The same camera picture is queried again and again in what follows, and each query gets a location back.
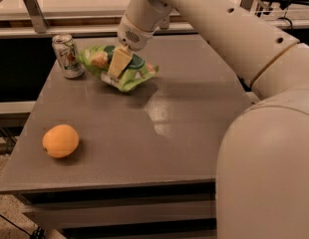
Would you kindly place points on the orange fruit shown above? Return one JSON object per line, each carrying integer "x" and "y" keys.
{"x": 60, "y": 141}

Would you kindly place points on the green rice chip bag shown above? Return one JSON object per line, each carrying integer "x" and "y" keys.
{"x": 97, "y": 60}

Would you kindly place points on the left metal bracket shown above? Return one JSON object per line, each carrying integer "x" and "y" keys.
{"x": 36, "y": 16}

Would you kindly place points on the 7up soda can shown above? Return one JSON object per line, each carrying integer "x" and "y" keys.
{"x": 66, "y": 51}

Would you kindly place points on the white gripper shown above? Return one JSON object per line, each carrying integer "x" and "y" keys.
{"x": 134, "y": 36}

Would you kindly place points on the grey table drawer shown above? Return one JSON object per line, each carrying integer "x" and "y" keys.
{"x": 121, "y": 211}

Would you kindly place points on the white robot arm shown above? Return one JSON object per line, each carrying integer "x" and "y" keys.
{"x": 262, "y": 175}

